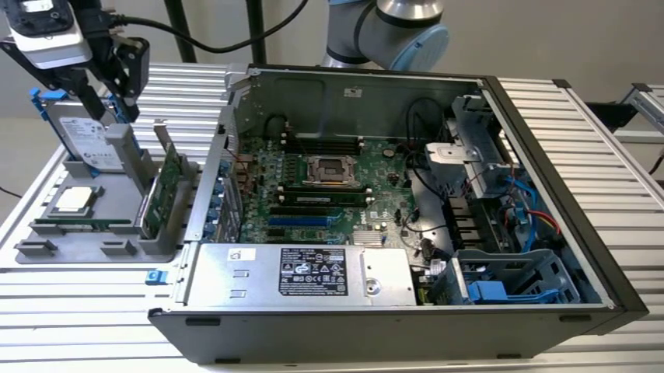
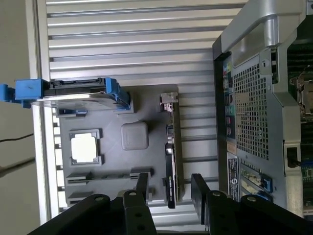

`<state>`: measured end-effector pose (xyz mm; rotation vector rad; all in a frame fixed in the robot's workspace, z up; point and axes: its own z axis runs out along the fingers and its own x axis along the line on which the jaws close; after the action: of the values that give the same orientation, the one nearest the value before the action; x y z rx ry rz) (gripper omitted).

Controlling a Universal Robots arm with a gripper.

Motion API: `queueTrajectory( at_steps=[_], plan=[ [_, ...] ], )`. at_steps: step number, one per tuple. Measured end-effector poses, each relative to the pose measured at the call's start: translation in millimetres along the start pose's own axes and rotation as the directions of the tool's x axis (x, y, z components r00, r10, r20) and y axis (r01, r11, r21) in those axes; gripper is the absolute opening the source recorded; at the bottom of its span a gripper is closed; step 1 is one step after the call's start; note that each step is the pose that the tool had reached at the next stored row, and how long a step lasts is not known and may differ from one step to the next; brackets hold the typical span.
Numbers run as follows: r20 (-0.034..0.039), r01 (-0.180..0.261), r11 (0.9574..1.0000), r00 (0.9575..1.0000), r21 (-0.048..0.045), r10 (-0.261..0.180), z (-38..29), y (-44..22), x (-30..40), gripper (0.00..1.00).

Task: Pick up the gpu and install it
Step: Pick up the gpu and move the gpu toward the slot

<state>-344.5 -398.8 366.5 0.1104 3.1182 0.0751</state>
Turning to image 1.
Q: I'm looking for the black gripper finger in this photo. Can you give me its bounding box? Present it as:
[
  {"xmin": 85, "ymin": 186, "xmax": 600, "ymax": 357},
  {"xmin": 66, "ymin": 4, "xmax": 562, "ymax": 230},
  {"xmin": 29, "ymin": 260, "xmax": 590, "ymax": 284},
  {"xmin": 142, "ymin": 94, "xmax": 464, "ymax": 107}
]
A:
[
  {"xmin": 111, "ymin": 37, "xmax": 151, "ymax": 121},
  {"xmin": 62, "ymin": 68, "xmax": 105, "ymax": 121}
]

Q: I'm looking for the green graphics card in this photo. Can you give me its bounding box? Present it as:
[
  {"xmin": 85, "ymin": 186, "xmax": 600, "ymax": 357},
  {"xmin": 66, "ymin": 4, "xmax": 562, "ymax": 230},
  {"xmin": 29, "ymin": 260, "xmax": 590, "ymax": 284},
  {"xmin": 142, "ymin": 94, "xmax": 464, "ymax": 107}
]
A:
[{"xmin": 133, "ymin": 119, "xmax": 192, "ymax": 240}]

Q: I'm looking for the hard disk in blue carrier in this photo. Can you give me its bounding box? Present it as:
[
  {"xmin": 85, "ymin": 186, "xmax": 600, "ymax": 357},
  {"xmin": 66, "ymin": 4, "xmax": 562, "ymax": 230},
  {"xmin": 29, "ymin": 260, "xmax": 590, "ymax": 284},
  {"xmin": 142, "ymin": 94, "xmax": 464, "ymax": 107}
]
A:
[{"xmin": 30, "ymin": 88, "xmax": 142, "ymax": 178}]

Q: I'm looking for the silver CPU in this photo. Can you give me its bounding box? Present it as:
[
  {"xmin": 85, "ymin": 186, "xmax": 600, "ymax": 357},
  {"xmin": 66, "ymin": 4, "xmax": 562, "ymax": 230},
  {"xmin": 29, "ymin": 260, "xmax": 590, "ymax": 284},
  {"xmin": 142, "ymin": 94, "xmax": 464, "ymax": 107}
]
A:
[{"xmin": 54, "ymin": 186, "xmax": 101, "ymax": 213}]

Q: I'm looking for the grey parts rack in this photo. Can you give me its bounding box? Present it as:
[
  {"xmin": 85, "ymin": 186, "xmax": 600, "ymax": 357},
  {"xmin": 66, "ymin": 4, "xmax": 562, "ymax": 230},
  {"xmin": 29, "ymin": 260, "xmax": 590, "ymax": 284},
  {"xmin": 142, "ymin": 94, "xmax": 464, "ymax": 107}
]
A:
[{"xmin": 12, "ymin": 124, "xmax": 204, "ymax": 265}]

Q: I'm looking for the green RAM stick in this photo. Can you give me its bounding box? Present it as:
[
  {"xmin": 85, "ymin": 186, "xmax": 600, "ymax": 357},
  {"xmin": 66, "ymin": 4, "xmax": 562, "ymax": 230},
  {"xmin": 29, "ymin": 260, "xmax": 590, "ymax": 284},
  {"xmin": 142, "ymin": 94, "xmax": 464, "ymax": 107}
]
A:
[
  {"xmin": 282, "ymin": 195, "xmax": 368, "ymax": 206},
  {"xmin": 34, "ymin": 218, "xmax": 134, "ymax": 230}
]

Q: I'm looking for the CPU socket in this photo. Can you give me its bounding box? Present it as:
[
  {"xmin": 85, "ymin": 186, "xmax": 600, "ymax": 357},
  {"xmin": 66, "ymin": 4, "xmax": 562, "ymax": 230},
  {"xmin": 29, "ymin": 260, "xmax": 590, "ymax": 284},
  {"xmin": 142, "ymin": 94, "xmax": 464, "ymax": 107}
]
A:
[{"xmin": 302, "ymin": 154, "xmax": 360, "ymax": 186}]

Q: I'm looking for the black expansion slot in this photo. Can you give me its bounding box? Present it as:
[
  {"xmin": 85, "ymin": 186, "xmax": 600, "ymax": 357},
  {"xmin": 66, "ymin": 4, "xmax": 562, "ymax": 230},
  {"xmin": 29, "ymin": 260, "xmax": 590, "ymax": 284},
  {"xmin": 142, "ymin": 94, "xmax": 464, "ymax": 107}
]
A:
[{"xmin": 269, "ymin": 205, "xmax": 332, "ymax": 216}]

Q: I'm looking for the blue expansion slot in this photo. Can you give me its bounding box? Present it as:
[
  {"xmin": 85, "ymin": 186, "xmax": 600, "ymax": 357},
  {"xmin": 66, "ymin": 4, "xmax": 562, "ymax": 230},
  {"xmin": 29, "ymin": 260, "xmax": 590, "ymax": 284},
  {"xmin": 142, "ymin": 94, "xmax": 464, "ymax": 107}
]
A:
[{"xmin": 268, "ymin": 215, "xmax": 333, "ymax": 226}]

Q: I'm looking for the silver power supply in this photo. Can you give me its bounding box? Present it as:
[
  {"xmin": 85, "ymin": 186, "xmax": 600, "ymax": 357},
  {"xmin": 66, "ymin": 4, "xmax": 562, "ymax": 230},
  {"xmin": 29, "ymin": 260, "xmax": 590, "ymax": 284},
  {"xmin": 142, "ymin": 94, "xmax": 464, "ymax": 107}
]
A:
[{"xmin": 184, "ymin": 242, "xmax": 420, "ymax": 308}]

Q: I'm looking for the green motherboard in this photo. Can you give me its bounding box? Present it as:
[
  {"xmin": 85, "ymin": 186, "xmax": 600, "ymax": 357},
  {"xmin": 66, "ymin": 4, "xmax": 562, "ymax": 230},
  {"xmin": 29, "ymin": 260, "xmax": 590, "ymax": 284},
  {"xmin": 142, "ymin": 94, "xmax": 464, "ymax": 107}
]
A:
[{"xmin": 236, "ymin": 138, "xmax": 420, "ymax": 248}]

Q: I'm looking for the silver chipset heatsink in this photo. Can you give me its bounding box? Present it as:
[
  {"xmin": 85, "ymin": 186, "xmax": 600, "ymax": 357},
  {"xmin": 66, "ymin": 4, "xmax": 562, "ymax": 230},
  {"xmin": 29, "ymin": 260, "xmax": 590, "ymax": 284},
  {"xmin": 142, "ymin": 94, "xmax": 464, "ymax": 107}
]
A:
[{"xmin": 352, "ymin": 229, "xmax": 387, "ymax": 246}]

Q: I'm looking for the metal disk bay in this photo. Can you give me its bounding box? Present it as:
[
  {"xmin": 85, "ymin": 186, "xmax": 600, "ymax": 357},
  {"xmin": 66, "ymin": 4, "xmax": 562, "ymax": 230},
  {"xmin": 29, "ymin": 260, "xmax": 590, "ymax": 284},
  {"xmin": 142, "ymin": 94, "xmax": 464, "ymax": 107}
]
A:
[{"xmin": 444, "ymin": 95, "xmax": 520, "ymax": 199}]

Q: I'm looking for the open black PC case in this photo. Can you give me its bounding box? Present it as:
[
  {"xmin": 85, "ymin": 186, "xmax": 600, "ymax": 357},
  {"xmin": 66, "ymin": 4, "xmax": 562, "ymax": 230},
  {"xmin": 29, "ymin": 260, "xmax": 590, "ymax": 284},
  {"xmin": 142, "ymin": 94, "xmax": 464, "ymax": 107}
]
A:
[{"xmin": 147, "ymin": 63, "xmax": 650, "ymax": 366}]

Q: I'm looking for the blue plastic latch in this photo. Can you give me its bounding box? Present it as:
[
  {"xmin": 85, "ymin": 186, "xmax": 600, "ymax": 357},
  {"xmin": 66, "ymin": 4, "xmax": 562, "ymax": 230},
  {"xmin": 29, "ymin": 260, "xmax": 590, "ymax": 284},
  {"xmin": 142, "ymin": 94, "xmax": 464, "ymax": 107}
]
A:
[{"xmin": 467, "ymin": 280, "xmax": 508, "ymax": 304}]

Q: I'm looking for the grey disk bay cage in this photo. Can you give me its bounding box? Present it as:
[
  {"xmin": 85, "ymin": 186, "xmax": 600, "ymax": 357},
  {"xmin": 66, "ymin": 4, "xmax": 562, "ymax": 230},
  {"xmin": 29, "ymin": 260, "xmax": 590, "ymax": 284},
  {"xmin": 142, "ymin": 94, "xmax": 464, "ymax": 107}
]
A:
[{"xmin": 429, "ymin": 248, "xmax": 583, "ymax": 306}]

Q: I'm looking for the black box between tables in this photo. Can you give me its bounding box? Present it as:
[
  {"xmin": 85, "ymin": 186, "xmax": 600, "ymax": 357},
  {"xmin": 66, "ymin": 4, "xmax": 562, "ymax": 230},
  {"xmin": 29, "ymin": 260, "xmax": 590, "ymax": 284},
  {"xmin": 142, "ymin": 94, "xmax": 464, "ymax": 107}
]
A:
[{"xmin": 586, "ymin": 101, "xmax": 639, "ymax": 131}]

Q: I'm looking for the neighbouring slatted metal table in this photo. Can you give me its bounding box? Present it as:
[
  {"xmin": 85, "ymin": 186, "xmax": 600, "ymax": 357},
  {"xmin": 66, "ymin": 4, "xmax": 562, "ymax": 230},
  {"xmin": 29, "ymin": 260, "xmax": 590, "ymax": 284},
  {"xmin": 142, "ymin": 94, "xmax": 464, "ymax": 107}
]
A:
[{"xmin": 611, "ymin": 82, "xmax": 664, "ymax": 183}]

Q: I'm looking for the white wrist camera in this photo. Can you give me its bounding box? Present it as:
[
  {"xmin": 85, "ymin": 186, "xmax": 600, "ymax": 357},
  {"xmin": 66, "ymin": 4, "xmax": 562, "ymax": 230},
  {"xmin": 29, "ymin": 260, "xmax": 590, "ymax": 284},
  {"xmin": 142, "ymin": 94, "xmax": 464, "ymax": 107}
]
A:
[{"xmin": 0, "ymin": 0, "xmax": 94, "ymax": 71}]

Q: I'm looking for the black camera cable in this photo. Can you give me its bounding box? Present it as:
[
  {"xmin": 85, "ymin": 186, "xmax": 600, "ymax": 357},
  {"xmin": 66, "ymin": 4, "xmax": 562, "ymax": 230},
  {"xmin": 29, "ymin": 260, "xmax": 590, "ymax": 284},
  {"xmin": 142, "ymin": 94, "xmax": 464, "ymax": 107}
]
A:
[{"xmin": 106, "ymin": 0, "xmax": 337, "ymax": 54}]

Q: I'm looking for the silver metal bracket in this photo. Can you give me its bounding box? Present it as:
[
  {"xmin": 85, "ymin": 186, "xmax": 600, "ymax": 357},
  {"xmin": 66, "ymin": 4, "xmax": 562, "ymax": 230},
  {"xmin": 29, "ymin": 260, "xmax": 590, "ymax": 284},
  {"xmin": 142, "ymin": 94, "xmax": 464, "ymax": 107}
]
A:
[{"xmin": 424, "ymin": 142, "xmax": 481, "ymax": 172}]

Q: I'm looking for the blue wire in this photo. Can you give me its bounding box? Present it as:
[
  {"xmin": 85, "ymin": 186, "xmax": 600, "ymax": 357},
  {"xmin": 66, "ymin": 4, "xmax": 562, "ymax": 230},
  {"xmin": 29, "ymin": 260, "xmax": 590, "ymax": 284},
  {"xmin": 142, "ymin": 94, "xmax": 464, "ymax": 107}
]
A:
[{"xmin": 501, "ymin": 173, "xmax": 544, "ymax": 253}]

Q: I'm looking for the red wire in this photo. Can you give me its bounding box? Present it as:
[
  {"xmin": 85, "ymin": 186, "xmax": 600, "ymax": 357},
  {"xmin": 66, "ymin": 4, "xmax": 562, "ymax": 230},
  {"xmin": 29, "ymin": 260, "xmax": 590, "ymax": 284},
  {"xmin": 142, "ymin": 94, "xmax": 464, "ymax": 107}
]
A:
[{"xmin": 528, "ymin": 209, "xmax": 562, "ymax": 234}]

